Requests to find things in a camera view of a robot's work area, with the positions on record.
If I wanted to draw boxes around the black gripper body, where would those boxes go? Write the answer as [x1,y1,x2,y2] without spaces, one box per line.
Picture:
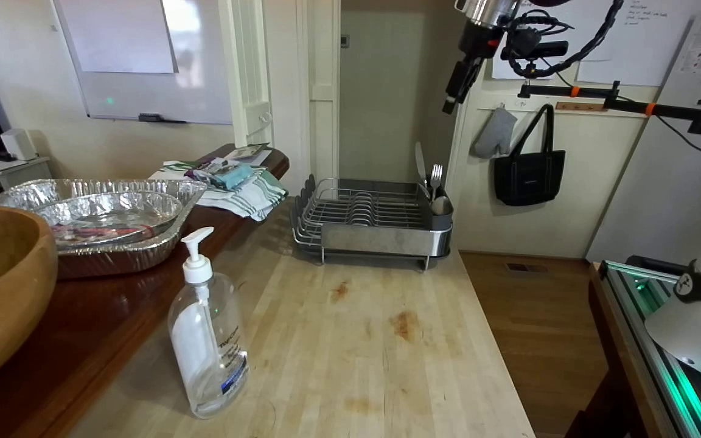
[455,20,506,69]

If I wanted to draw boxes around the silver table knife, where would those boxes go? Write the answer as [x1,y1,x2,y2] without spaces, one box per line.
[411,142,432,200]

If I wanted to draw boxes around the metal dish drying rack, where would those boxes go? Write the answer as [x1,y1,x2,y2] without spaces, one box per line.
[290,172,455,273]

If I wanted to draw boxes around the grey oven mitt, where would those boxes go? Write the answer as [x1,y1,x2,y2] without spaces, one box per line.
[468,106,522,162]

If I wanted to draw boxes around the silver spoon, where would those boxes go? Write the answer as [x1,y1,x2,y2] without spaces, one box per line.
[428,162,447,203]

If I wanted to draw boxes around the black tote bag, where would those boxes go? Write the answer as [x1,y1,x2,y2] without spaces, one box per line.
[491,103,569,209]

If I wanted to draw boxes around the black rod with orange clamps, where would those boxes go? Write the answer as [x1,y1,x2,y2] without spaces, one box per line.
[517,78,701,142]

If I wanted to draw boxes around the striped kitchen towels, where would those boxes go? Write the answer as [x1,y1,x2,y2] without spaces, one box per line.
[149,143,293,224]

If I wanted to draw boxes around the white leaning printed board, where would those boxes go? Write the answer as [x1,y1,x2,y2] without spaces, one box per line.
[585,8,701,267]

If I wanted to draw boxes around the teal box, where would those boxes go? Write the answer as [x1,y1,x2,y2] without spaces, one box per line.
[208,159,261,194]

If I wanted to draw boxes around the whiteboard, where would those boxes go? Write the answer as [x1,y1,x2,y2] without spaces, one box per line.
[48,0,236,127]

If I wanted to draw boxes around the aluminium extrusion robot stand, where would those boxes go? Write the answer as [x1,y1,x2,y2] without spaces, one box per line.
[589,255,701,438]

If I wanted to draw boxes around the clear hand sanitizer pump bottle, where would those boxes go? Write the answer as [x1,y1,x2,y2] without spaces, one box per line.
[166,224,253,419]

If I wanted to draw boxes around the aluminium foil tray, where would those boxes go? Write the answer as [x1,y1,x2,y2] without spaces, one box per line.
[0,176,209,280]

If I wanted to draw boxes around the dark wooden table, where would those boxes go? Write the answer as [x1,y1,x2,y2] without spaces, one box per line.
[0,143,293,438]

